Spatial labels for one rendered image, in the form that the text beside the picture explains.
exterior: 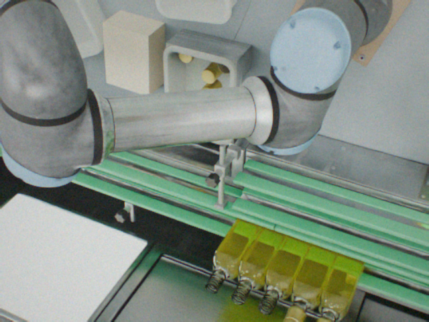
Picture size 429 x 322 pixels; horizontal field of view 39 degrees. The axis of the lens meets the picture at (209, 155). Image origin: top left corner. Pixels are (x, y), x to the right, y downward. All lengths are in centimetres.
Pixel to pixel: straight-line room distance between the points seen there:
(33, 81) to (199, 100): 27
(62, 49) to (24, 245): 81
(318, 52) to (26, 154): 45
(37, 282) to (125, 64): 54
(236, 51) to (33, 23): 59
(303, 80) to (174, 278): 65
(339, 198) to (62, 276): 65
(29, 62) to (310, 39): 40
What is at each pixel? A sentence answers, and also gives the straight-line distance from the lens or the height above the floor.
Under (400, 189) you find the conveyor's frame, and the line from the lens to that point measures 128.
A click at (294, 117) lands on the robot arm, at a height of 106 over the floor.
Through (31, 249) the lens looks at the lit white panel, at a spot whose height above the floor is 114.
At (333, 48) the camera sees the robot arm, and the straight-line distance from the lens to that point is 92.
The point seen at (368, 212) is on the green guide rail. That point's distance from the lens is 124.
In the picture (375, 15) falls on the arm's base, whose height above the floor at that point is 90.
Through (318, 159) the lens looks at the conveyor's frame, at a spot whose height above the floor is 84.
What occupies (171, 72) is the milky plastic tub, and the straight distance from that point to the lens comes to 137.
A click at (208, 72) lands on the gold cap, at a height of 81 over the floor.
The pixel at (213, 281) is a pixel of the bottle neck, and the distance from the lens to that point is 123.
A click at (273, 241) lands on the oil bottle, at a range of 130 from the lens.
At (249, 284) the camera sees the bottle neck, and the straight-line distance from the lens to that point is 124.
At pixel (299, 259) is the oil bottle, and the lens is 127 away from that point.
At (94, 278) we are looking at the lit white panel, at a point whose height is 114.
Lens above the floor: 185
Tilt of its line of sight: 45 degrees down
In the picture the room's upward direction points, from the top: 141 degrees counter-clockwise
